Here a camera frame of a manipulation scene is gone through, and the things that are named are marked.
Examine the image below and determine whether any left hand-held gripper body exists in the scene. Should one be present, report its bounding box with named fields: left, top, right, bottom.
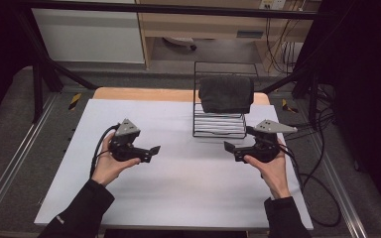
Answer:
left=108, top=118, right=148, bottom=163

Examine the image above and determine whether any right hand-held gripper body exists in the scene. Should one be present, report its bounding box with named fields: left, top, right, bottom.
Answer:
left=242, top=118, right=299, bottom=164

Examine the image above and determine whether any dark towel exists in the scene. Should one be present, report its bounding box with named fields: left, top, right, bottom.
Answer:
left=197, top=74, right=255, bottom=115

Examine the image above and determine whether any black wire rack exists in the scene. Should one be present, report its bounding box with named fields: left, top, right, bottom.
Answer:
left=192, top=60, right=259, bottom=140

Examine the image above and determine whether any person's right hand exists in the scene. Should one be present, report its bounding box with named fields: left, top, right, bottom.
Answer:
left=243, top=138, right=293, bottom=200

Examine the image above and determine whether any person's left hand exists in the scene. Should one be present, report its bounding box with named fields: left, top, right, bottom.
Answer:
left=90, top=132, right=142, bottom=188

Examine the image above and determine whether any white chair base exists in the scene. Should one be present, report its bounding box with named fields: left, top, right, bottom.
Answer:
left=162, top=36, right=198, bottom=52

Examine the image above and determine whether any white cabinet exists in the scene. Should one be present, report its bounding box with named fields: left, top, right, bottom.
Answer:
left=31, top=0, right=146, bottom=64

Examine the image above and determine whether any light wooden desk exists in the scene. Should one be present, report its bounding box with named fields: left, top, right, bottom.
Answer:
left=135, top=0, right=322, bottom=69

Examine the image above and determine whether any dark curtain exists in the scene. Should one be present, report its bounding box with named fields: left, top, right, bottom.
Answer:
left=306, top=0, right=381, bottom=214
left=0, top=0, right=36, bottom=133

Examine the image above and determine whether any white power strip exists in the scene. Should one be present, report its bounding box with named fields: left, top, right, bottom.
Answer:
left=259, top=0, right=288, bottom=11

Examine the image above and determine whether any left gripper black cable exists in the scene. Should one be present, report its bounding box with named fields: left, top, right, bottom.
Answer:
left=88, top=123, right=121, bottom=180

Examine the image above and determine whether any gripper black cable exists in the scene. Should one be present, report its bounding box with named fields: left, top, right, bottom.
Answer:
left=88, top=123, right=121, bottom=180
left=277, top=123, right=343, bottom=229

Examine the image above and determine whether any aluminium rail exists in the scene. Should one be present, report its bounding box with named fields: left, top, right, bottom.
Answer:
left=0, top=93, right=60, bottom=226
left=311, top=132, right=369, bottom=238

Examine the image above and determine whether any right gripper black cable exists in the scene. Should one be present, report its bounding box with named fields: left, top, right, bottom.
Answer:
left=277, top=123, right=343, bottom=229

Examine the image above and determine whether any hanging cable bundle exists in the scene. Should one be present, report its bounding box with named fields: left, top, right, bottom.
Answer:
left=265, top=18, right=300, bottom=75

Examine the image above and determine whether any black metal frame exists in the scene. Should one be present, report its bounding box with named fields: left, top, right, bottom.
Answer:
left=11, top=0, right=355, bottom=124

